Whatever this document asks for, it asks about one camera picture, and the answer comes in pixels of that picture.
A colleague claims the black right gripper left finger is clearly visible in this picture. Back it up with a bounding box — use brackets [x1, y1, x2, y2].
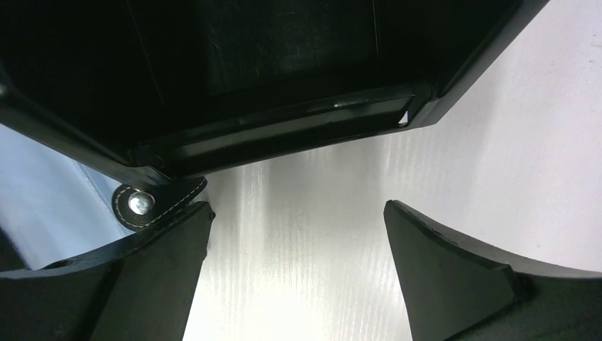
[1, 202, 214, 340]

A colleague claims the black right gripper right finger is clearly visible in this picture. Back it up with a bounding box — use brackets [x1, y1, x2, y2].
[383, 200, 601, 340]

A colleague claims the black plastic bin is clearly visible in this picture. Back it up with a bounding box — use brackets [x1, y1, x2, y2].
[1, 1, 544, 188]

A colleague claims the black leather card holder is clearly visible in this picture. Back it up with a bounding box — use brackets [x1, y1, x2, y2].
[1, 178, 206, 271]

